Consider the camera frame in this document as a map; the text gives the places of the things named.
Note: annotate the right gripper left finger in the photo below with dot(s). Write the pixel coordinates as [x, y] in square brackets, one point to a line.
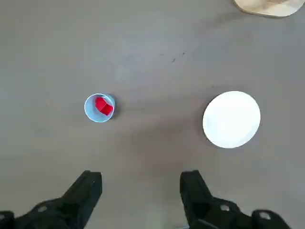
[78, 195]

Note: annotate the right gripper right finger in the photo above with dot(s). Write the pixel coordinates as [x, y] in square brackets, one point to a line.
[195, 195]

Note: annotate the blue plastic cup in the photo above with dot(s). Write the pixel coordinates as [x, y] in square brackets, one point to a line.
[91, 112]

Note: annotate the red block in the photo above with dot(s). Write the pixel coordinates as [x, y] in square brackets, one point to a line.
[103, 107]

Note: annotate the pink plate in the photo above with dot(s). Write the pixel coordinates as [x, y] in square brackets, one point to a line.
[231, 119]

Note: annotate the light wooden stand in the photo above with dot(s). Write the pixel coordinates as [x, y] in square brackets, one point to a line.
[269, 7]

